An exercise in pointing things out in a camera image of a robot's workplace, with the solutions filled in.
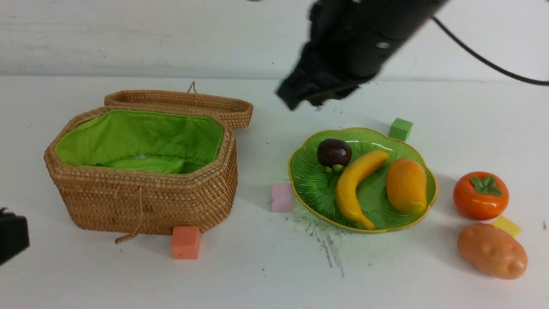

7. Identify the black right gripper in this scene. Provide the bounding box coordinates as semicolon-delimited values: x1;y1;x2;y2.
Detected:
276;0;446;110

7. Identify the purple toy mangosteen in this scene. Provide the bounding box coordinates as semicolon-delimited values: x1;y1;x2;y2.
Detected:
317;138;353;173

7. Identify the yellow toy banana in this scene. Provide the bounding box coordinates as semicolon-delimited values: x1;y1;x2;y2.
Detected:
335;149;389;230

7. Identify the yellow orange toy mango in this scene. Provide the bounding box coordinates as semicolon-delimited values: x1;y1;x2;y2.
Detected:
386;158;427;216

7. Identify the brown toy potato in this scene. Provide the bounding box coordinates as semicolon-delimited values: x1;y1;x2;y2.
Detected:
457;224;529;280

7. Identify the green toy cucumber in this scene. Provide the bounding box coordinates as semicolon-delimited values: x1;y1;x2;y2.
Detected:
94;154;186;174

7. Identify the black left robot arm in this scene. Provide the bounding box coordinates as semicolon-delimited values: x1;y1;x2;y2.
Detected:
0;207;30;265

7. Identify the green foam cube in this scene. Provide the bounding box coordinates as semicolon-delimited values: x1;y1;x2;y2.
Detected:
388;118;413;142

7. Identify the green leaf-shaped ceramic plate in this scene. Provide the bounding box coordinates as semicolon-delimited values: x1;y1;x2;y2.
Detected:
288;127;438;233

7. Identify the pink foam cube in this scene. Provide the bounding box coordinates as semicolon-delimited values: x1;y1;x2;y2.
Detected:
270;184;293;213

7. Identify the orange toy persimmon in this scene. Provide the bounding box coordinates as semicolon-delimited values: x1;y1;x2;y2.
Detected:
453;171;510;221

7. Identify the yellow foam cube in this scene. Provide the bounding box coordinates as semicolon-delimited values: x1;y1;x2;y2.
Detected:
491;215;522;239

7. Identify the woven wicker basket green lining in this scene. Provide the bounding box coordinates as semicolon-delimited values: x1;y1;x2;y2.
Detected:
44;106;238;235

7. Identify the orange foam cube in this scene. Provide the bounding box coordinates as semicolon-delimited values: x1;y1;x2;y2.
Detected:
170;226;201;260

